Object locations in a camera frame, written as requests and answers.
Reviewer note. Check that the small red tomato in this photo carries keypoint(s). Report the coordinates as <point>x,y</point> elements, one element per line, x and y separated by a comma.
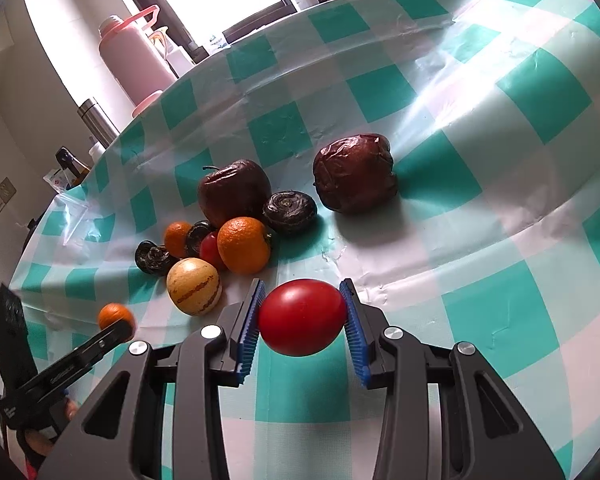
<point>211,252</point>

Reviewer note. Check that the blue white packet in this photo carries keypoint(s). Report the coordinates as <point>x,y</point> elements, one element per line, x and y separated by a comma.
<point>217,44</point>

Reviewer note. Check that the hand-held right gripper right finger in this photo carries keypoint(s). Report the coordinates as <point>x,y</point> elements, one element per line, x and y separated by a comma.
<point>354,340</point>

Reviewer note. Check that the large red tomato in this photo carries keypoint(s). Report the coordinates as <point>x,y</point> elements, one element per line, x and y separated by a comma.
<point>301,317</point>

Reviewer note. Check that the white plastic container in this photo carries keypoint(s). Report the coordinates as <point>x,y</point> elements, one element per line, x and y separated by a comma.
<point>177,60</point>

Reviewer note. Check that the steel thermos flask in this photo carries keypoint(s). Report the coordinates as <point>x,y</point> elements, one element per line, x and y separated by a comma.
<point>98,121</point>

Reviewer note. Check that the dark bottle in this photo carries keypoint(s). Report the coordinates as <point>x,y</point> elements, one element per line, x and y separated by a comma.
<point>72,161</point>

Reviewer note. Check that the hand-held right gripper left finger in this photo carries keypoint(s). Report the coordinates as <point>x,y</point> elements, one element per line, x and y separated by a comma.
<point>247,332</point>

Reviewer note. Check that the white red packet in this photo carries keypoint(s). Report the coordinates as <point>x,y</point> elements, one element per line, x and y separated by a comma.
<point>55,179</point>

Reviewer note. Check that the large orange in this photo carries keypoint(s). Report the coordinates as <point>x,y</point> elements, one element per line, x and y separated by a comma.
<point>244,244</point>

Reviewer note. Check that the person's left hand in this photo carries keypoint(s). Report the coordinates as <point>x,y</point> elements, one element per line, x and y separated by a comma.
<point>40,447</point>

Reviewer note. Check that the small orange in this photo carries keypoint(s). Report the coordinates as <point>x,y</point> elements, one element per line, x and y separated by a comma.
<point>176,238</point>
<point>114,313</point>

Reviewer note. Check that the wrinkled dark red apple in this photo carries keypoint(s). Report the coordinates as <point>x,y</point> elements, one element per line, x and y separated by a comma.
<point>355,172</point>

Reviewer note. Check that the striped yellow pepino melon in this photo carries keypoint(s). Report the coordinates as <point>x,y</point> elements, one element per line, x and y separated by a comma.
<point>195,286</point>

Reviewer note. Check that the wall socket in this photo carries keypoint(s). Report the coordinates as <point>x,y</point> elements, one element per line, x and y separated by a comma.
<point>0,197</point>

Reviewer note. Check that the red apple with stem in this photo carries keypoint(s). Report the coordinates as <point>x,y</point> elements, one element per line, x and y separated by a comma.
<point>235,192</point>

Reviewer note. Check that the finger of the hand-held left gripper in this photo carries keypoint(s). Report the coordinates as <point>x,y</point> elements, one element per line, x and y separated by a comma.
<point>75,360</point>

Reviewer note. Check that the green checked plastic tablecloth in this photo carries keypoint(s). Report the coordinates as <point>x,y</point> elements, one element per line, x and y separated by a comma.
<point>430,110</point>

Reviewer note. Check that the pink thermos jug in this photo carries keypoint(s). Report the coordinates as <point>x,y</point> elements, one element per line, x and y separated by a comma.
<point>130,60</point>

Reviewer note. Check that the white jar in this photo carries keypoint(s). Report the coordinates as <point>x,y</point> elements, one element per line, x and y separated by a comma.
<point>97,151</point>

